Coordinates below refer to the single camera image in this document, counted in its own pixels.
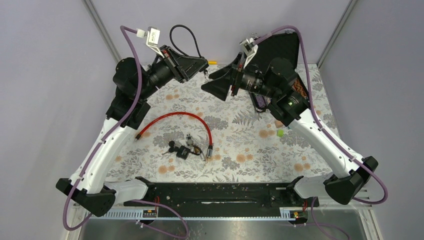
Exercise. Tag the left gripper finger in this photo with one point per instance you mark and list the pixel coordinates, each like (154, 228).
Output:
(193, 70)
(193, 62)

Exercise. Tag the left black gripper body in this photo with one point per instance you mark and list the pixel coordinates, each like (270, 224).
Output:
(160, 74)

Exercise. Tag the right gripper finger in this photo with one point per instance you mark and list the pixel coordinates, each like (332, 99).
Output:
(219, 88)
(224, 70)

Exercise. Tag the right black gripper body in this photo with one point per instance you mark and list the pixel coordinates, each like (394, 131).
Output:
(238, 79)

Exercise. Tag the red cable lock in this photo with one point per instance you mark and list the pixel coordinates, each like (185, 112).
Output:
(176, 133)

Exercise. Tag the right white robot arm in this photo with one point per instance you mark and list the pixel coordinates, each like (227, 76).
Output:
(350, 171)

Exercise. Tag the wooden cube block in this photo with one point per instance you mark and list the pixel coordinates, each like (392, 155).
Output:
(278, 124)

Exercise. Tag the black poker chip case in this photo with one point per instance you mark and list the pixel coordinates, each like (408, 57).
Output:
(282, 45)

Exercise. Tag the green cube block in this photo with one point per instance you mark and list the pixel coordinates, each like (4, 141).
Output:
(280, 133)

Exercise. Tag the brass padlock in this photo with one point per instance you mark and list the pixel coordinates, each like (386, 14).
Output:
(196, 150)

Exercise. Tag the black padlock with keys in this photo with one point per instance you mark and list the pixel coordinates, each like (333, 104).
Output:
(181, 151)

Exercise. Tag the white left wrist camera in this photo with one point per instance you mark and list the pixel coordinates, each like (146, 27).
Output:
(152, 40)

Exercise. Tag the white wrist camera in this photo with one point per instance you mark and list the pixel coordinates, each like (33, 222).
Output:
(249, 48)
(152, 40)

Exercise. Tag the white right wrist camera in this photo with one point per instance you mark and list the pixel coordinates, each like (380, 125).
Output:
(249, 48)

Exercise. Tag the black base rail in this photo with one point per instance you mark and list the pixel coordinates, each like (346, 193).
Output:
(226, 200)

